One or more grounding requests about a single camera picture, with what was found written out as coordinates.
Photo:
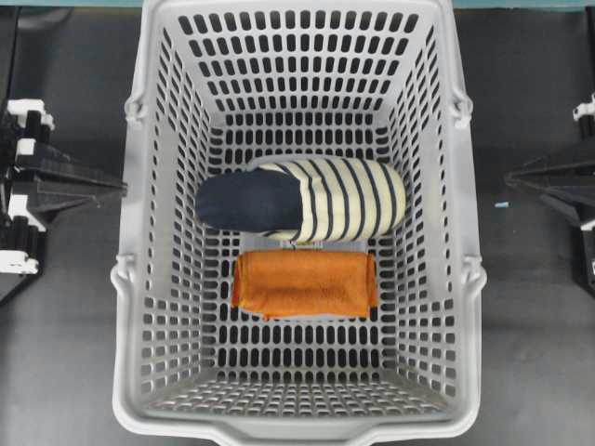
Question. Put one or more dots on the grey plastic shopping basket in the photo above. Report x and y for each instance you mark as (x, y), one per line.
(221, 86)

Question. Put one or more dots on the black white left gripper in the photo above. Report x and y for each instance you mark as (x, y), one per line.
(57, 184)

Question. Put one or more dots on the striped navy cream slipper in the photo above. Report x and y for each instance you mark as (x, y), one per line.
(305, 201)

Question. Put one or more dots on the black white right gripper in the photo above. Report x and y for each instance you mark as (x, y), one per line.
(568, 183)

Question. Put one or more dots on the orange cloth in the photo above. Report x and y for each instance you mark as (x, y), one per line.
(281, 284)

